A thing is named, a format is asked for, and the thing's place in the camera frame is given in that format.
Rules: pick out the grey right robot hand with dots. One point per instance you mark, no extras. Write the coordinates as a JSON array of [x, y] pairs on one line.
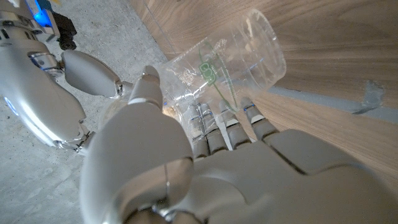
[[37, 93]]

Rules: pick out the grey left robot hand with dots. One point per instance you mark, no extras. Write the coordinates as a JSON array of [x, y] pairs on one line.
[[248, 180]]

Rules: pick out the brown sugar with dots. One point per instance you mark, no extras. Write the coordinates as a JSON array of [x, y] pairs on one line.
[[170, 112]]

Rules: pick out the clear plastic cup green logo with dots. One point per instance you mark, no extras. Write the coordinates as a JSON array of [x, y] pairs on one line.
[[248, 56]]

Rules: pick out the grey tape outline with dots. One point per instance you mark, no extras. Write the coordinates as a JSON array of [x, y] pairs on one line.
[[311, 98]]

